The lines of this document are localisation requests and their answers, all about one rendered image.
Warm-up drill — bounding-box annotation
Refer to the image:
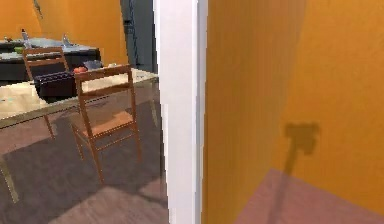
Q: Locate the grey bowl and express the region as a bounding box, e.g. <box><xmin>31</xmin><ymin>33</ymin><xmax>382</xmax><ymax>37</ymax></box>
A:
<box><xmin>83</xmin><ymin>60</ymin><xmax>103</xmax><ymax>71</ymax></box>

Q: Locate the dark kitchen counter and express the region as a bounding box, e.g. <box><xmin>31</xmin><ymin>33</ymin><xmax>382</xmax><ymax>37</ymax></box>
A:
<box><xmin>0</xmin><ymin>37</ymin><xmax>102</xmax><ymax>87</ymax></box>

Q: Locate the white door frame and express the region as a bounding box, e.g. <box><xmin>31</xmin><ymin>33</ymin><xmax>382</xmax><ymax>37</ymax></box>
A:
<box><xmin>152</xmin><ymin>0</ymin><xmax>210</xmax><ymax>224</ymax></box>

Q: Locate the black box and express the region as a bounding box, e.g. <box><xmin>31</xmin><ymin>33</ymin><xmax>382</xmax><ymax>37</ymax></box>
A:
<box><xmin>33</xmin><ymin>70</ymin><xmax>83</xmax><ymax>100</ymax></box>

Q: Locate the pale dining table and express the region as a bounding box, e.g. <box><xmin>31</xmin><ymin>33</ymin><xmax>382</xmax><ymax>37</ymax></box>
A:
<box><xmin>0</xmin><ymin>67</ymin><xmax>160</xmax><ymax>204</ymax></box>

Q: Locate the brown wooden chair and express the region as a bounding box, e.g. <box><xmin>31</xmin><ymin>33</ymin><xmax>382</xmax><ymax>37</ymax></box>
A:
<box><xmin>70</xmin><ymin>64</ymin><xmax>143</xmax><ymax>185</ymax></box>
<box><xmin>21</xmin><ymin>46</ymin><xmax>71</xmax><ymax>140</ymax></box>

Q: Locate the dark grey fridge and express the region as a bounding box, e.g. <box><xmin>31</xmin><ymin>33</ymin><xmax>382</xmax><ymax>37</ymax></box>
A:
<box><xmin>119</xmin><ymin>0</ymin><xmax>159</xmax><ymax>74</ymax></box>

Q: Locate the grey sink faucet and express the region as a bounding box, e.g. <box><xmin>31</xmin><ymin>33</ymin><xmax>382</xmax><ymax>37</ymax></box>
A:
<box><xmin>61</xmin><ymin>32</ymin><xmax>74</xmax><ymax>48</ymax></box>

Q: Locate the grey bottle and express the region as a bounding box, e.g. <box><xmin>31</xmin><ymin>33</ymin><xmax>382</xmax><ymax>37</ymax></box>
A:
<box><xmin>21</xmin><ymin>28</ymin><xmax>31</xmax><ymax>50</ymax></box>

